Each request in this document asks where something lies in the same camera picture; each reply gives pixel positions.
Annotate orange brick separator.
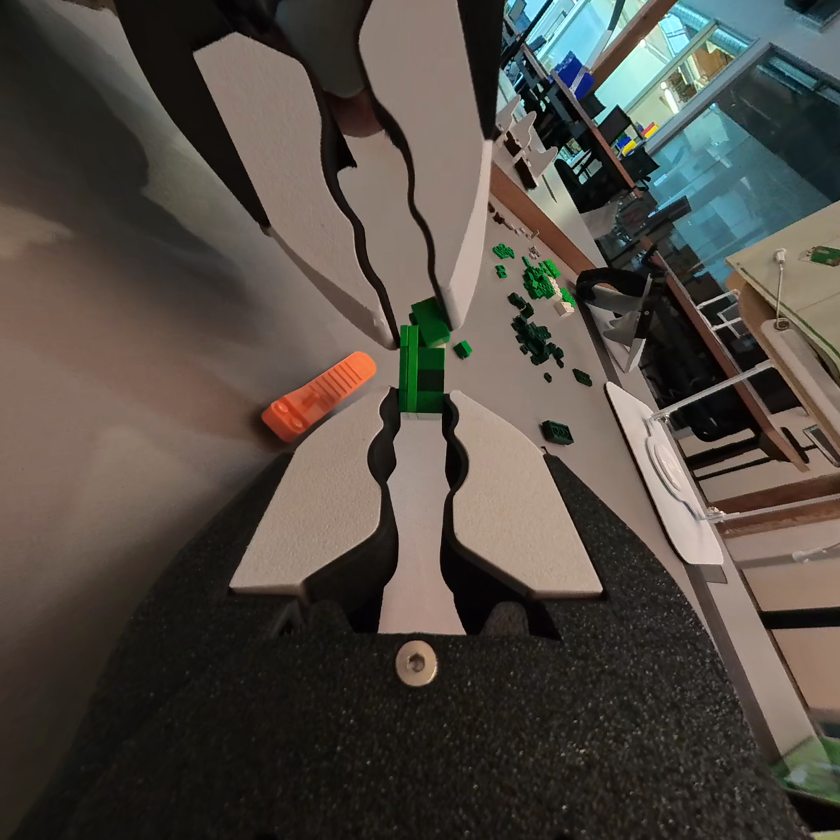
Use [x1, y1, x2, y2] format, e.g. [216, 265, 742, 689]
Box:
[260, 351, 378, 442]

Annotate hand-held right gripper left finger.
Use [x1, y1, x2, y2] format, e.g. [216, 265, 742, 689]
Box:
[227, 386, 401, 598]

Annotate wooden top office desk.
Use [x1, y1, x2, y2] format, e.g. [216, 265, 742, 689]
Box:
[512, 39, 647, 201]
[650, 249, 811, 473]

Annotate person's left hand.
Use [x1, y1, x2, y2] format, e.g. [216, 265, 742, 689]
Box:
[335, 92, 389, 139]

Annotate pile of dark green lego pieces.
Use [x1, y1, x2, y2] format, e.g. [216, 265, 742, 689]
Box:
[507, 292, 567, 383]

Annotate scattered light grey lego pieces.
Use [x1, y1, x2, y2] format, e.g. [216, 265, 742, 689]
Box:
[489, 203, 542, 258]

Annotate white book stand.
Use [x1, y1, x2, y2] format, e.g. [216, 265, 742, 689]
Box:
[604, 322, 840, 567]

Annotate pile of bright green lego pieces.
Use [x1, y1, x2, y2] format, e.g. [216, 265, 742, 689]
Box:
[492, 243, 578, 309]

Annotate green lego set box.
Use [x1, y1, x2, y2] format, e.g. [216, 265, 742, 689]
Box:
[768, 734, 840, 809]

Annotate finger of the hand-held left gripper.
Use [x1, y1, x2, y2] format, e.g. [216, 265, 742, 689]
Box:
[193, 26, 400, 349]
[357, 0, 494, 329]

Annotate green and white lego assembly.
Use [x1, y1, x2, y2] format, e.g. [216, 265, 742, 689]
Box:
[397, 297, 454, 417]

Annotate black and white spare gripper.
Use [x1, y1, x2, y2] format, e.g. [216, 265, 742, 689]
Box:
[575, 267, 657, 374]

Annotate white page holder cord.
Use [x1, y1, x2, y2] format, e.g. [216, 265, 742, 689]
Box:
[773, 247, 792, 330]

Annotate clear acrylic stand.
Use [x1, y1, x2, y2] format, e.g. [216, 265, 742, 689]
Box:
[696, 292, 744, 330]

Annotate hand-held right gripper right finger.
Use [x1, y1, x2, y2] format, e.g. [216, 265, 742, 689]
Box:
[441, 389, 605, 602]

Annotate lego instruction book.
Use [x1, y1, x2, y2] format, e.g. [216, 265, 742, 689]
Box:
[725, 200, 840, 368]

